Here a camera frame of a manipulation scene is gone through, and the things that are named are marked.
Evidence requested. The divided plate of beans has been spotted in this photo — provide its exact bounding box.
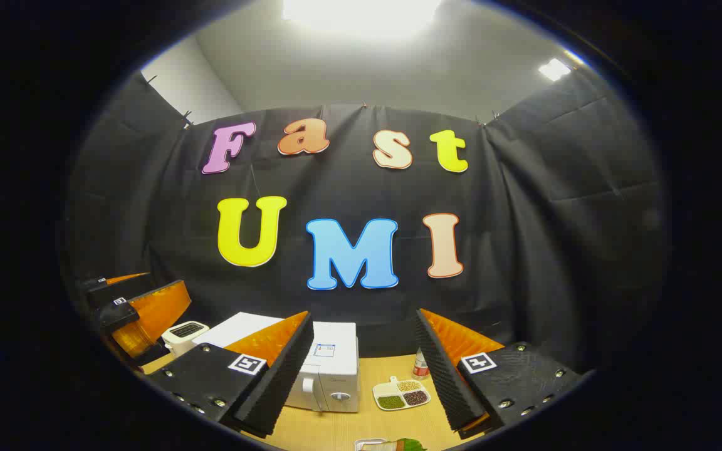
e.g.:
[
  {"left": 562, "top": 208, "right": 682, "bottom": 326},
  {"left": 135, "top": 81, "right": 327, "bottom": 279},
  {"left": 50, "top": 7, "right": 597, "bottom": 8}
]
[{"left": 372, "top": 376, "right": 432, "bottom": 412}]

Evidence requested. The white microwave oven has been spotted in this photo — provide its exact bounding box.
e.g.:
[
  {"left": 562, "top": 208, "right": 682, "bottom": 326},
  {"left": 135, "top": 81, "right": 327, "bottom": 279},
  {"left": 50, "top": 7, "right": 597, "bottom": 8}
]
[{"left": 207, "top": 312, "right": 360, "bottom": 413}]

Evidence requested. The ceiling light panel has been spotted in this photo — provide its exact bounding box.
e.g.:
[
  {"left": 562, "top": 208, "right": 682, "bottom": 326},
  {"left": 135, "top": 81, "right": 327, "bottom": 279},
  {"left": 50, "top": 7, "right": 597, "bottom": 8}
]
[
  {"left": 538, "top": 58, "right": 572, "bottom": 82},
  {"left": 283, "top": 0, "right": 443, "bottom": 32}
]

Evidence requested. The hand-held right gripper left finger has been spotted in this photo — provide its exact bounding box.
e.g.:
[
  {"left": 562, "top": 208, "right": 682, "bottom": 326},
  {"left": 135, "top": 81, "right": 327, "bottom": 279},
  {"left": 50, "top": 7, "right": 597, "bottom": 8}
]
[{"left": 147, "top": 311, "right": 315, "bottom": 438}]

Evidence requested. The sandwich with lettuce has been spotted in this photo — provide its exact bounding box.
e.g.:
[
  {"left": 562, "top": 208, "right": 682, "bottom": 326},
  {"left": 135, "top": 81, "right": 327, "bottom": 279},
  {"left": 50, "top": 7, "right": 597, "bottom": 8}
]
[{"left": 367, "top": 438, "right": 428, "bottom": 451}]

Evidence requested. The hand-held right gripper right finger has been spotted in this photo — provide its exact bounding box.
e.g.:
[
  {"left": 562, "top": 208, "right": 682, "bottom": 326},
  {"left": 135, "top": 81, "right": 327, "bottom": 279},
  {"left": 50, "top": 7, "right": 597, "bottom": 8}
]
[{"left": 415, "top": 308, "right": 589, "bottom": 439}]

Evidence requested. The black backdrop cloth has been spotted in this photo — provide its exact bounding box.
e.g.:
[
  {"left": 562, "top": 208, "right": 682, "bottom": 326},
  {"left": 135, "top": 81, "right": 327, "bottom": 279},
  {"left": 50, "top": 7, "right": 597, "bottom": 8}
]
[{"left": 63, "top": 69, "right": 672, "bottom": 376}]

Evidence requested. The white toaster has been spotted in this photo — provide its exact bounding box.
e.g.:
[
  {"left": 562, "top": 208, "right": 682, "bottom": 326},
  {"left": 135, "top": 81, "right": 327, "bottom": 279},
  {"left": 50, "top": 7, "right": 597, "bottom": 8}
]
[{"left": 162, "top": 321, "right": 210, "bottom": 358}]

